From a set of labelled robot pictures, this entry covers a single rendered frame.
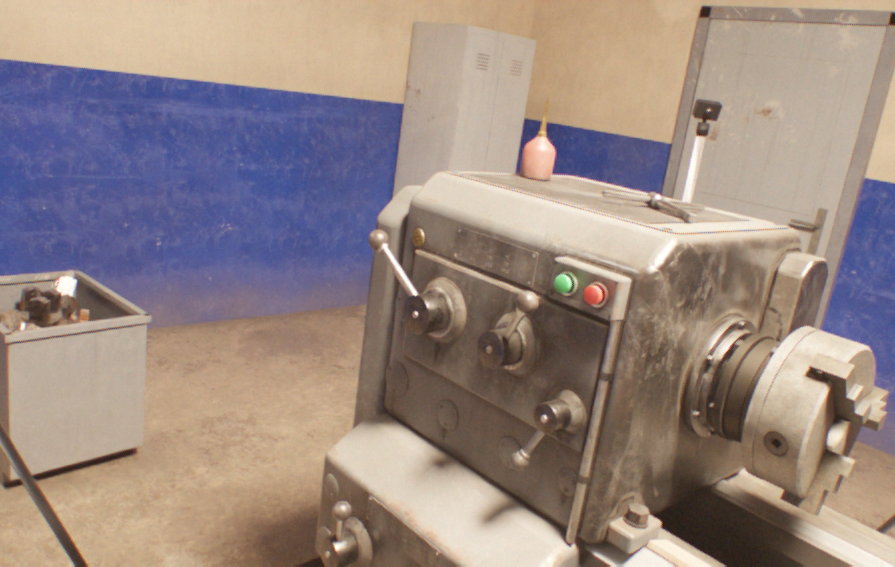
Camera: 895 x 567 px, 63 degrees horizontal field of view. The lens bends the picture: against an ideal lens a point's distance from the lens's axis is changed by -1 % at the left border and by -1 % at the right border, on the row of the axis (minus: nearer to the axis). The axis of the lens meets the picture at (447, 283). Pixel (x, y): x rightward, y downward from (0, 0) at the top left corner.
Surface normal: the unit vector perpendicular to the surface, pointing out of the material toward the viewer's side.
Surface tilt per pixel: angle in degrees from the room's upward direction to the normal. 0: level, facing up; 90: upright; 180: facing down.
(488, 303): 90
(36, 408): 90
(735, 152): 90
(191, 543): 0
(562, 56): 90
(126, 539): 0
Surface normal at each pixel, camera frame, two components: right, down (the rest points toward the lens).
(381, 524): -0.74, 0.07
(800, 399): -0.62, -0.33
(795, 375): -0.49, -0.54
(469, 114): 0.66, 0.28
